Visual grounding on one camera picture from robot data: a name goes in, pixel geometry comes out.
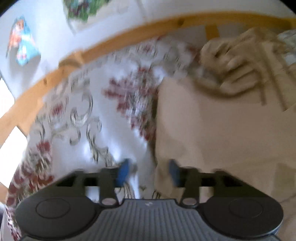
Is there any green cartoon wall poster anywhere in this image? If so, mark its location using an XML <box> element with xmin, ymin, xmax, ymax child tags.
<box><xmin>62</xmin><ymin>0</ymin><xmax>110</xmax><ymax>22</ymax></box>

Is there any wooden bed frame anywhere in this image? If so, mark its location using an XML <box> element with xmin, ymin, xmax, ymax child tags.
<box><xmin>1</xmin><ymin>11</ymin><xmax>295</xmax><ymax>144</ymax></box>

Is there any beige large garment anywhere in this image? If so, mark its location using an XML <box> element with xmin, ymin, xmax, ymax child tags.
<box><xmin>155</xmin><ymin>28</ymin><xmax>295</xmax><ymax>240</ymax></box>

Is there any floral white bed cover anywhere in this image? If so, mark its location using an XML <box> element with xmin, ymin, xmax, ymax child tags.
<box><xmin>1</xmin><ymin>36</ymin><xmax>199</xmax><ymax>240</ymax></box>

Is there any blue red wall sticker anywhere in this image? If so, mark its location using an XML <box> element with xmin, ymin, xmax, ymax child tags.
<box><xmin>6</xmin><ymin>16</ymin><xmax>41</xmax><ymax>66</ymax></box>

